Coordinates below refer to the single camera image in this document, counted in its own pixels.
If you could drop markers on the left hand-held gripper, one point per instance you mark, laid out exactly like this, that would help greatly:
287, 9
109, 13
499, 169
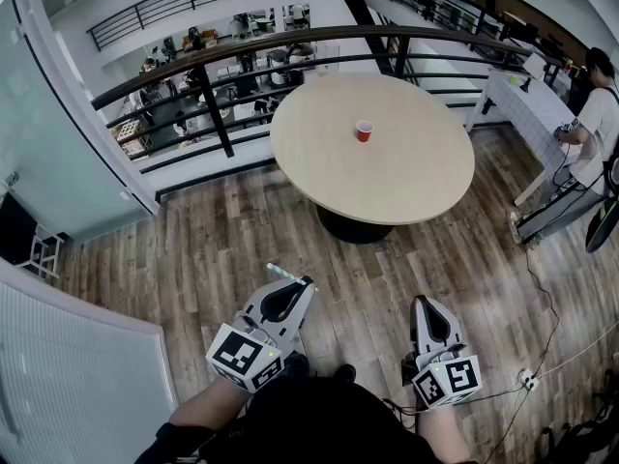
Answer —
242, 356

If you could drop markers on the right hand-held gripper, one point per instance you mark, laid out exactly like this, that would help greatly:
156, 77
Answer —
450, 380

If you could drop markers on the striped paper straw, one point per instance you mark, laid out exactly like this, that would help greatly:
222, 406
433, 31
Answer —
285, 273

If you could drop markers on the red plastic cup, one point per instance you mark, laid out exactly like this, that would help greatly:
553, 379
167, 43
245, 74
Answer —
364, 134

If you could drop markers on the person's left forearm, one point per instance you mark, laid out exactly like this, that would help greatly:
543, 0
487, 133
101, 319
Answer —
208, 404

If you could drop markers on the person's right forearm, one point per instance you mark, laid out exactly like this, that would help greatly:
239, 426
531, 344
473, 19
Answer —
442, 433

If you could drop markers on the person's left shoe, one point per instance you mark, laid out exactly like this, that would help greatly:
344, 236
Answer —
297, 364

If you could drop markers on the person's shoe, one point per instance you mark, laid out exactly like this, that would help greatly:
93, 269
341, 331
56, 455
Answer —
297, 364
345, 372

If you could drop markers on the person's right shoe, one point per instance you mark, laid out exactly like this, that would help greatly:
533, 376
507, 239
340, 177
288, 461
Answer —
345, 372

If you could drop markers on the black table base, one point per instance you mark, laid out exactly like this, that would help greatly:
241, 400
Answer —
355, 232

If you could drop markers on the white power strip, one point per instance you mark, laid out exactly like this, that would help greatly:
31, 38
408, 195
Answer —
529, 379

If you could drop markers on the person's black clothing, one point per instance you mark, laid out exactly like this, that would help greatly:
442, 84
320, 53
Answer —
314, 418

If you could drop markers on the black chair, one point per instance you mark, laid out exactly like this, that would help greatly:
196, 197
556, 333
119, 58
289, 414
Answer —
585, 445

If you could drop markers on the black and green oval object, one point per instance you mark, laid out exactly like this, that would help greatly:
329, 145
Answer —
602, 227

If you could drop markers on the white ribbed cabinet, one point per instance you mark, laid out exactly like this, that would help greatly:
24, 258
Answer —
72, 380

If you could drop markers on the light wooden crate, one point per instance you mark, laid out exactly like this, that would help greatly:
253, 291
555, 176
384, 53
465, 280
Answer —
126, 131

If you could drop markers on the white tiled table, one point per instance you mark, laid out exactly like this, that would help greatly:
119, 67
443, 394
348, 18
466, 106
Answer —
527, 104

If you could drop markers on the small white rack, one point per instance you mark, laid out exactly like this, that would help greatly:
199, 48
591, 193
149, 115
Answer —
48, 245

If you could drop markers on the small black desk object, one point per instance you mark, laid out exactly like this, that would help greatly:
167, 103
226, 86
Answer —
526, 84

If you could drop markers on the dark curved balcony railing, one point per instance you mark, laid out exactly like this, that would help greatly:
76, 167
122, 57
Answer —
290, 37

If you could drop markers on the white box device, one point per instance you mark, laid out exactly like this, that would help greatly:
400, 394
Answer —
537, 63

